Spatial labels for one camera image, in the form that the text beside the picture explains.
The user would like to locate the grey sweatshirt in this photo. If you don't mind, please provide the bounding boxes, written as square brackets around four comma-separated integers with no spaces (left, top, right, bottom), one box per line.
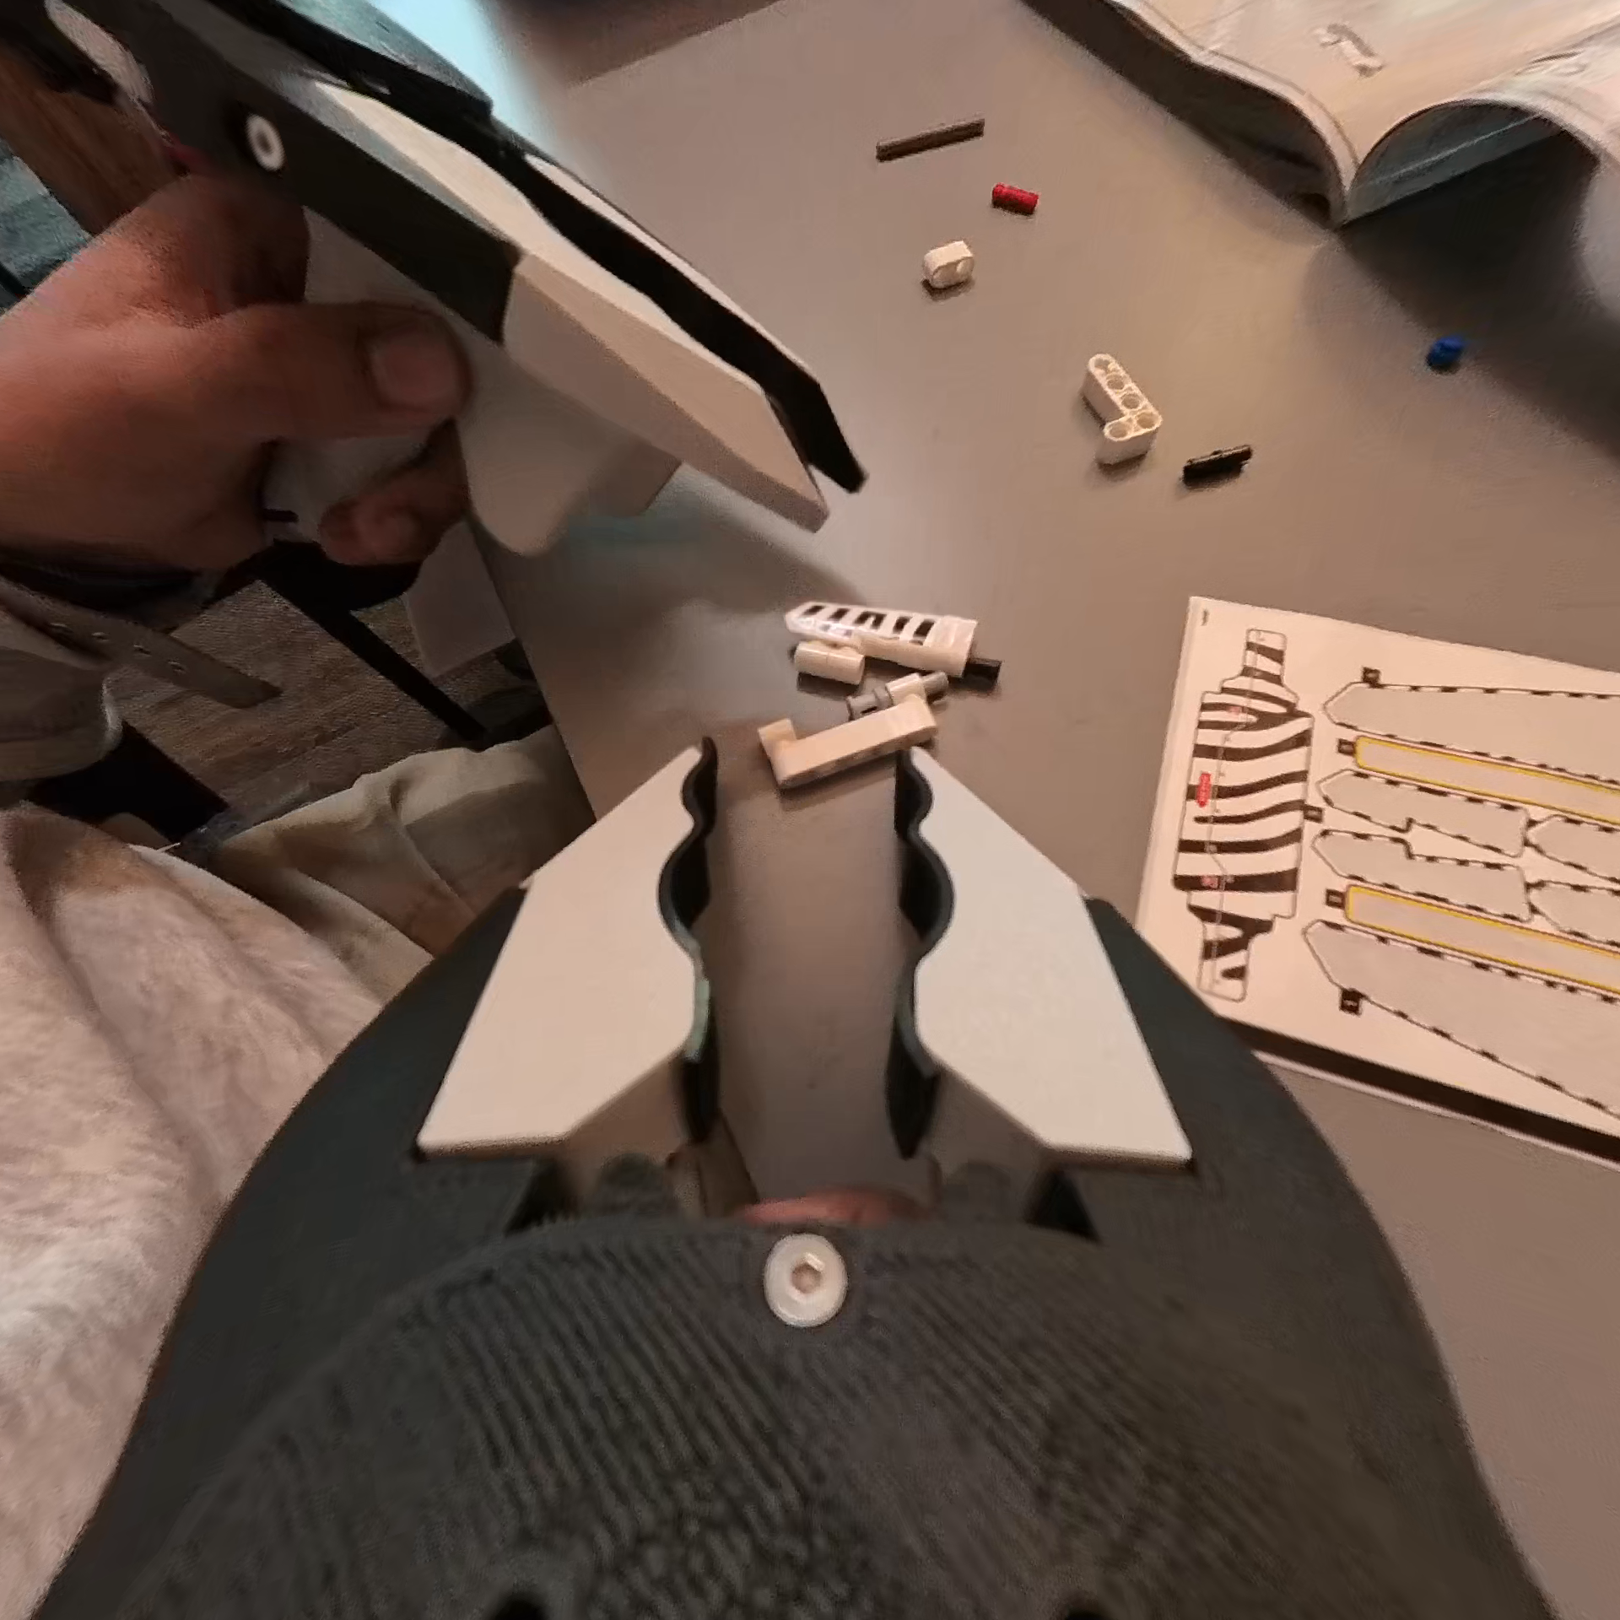
[0,796,507,1620]

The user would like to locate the open instruction booklet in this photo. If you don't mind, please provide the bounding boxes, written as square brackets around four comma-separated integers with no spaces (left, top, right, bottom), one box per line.
[1025,0,1620,229]

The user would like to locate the person's left hand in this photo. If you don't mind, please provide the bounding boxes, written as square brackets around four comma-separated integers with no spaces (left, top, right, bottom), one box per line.
[0,169,472,570]

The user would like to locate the white bent lego liftarm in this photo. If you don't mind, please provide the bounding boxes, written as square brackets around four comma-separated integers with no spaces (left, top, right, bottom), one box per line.
[1081,354,1162,466]

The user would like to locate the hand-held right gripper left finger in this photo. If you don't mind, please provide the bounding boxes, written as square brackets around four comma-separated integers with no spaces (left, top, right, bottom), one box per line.
[414,736,723,1209]

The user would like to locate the zebra print sticker sheet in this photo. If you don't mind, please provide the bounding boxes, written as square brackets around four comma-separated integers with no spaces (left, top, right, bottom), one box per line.
[1135,593,1620,1141]

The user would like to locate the zebra striped white lego panel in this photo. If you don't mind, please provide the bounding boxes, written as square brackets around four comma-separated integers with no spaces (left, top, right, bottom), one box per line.
[784,599,1004,688]

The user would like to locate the black office chair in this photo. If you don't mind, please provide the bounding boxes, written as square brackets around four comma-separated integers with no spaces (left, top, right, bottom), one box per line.
[24,532,559,842]

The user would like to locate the grey perforated strap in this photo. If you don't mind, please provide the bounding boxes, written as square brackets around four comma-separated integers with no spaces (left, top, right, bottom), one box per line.
[0,584,283,709]

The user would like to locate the white lego beam assembly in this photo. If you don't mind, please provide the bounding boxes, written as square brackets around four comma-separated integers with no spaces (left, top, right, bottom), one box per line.
[759,671,948,792]

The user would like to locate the beige trousers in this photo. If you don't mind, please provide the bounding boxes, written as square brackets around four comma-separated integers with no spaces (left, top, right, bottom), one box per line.
[208,727,595,975]

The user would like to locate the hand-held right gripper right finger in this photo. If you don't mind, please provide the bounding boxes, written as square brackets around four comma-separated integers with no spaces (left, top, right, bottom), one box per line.
[885,744,1195,1209]

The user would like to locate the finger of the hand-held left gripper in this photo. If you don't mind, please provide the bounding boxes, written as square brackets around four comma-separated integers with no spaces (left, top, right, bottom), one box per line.
[497,152,871,530]

